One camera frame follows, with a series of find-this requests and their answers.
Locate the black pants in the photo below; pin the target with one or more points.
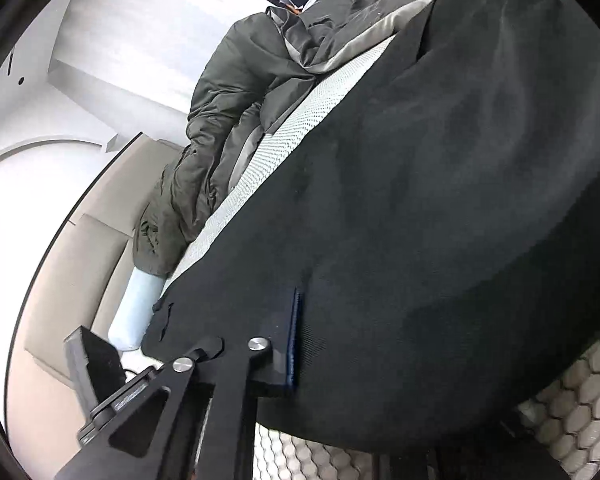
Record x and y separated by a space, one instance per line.
441 225

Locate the light blue bolster pillow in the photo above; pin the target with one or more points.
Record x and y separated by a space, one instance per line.
132 318

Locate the beige upholstered headboard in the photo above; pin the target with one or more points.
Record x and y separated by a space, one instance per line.
80 277

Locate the dark green duvet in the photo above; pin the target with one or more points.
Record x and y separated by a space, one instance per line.
261 71

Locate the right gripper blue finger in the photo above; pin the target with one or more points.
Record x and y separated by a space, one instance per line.
197 418

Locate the white honeycomb mattress cover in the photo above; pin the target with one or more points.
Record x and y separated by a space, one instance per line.
565 416

